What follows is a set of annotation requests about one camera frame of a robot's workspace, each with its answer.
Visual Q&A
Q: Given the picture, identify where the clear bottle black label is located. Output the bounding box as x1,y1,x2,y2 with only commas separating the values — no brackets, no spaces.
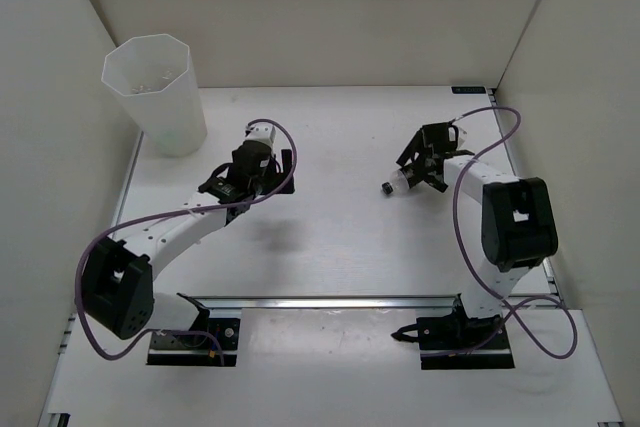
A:
381,168,420,197

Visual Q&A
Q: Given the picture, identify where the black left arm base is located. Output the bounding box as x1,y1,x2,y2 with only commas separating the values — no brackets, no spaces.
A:
147,293,241,368

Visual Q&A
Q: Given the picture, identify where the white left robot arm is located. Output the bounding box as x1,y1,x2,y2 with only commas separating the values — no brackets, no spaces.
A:
79,140,297,340

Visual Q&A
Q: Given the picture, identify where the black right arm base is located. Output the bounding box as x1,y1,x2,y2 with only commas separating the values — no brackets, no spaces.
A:
391,294,515,371

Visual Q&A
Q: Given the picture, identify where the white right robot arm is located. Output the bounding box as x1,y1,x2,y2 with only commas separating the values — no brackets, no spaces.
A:
382,122,558,347

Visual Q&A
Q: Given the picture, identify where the translucent white plastic bin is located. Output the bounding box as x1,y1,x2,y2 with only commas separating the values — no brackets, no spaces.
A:
101,34,207,157

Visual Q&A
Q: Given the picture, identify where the dark label on table edge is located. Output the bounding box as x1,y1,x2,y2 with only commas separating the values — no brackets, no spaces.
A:
451,86,487,95

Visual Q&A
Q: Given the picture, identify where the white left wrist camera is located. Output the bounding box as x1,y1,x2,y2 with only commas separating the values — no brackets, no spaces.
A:
245,122,276,149

